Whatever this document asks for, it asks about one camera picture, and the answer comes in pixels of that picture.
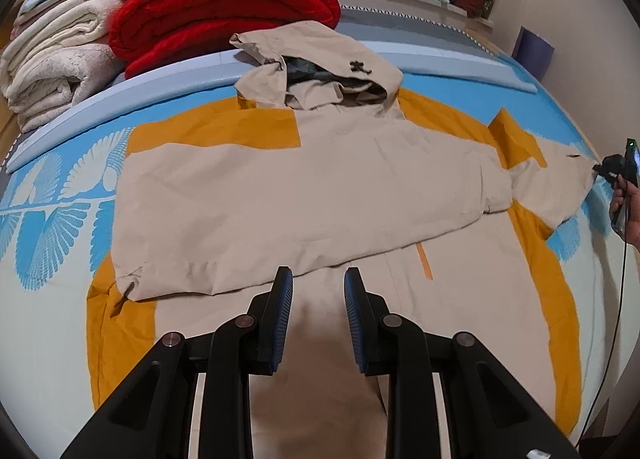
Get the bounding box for blue patterned bed sheet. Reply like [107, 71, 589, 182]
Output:
[1, 72, 639, 458]

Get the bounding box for cream folded blanket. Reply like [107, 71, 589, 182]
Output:
[1, 0, 124, 133]

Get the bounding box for grey mattress cover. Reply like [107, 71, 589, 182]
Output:
[336, 5, 496, 57]

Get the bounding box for red folded blanket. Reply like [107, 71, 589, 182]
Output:
[108, 0, 341, 78]

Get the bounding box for person's right hand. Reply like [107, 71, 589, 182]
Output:
[610, 175, 640, 250]

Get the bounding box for beige and orange hooded coat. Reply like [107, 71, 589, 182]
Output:
[87, 22, 594, 458]

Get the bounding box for black cable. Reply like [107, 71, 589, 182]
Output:
[574, 223, 630, 449]

